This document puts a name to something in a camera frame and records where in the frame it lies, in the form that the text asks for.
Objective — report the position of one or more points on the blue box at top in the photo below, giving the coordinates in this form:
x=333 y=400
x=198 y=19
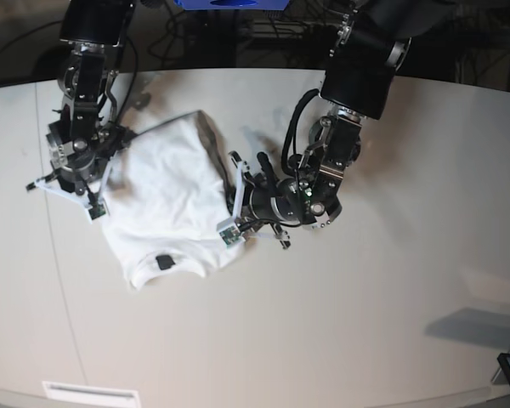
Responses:
x=232 y=4

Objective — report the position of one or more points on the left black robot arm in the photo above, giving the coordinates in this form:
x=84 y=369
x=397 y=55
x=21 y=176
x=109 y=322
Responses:
x=323 y=135

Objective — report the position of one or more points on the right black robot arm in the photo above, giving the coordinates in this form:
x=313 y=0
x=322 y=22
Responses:
x=84 y=141

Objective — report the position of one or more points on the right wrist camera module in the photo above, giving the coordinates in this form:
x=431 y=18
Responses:
x=96 y=210

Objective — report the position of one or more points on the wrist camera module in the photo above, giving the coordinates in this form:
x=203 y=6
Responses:
x=230 y=232
x=96 y=210

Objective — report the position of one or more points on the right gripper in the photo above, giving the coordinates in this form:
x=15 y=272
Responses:
x=79 y=174

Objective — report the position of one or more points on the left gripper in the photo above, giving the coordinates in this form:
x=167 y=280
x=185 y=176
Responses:
x=262 y=202

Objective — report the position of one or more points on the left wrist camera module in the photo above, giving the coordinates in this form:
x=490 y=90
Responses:
x=230 y=232

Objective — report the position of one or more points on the white printed T-shirt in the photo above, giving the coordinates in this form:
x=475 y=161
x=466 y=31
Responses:
x=165 y=196

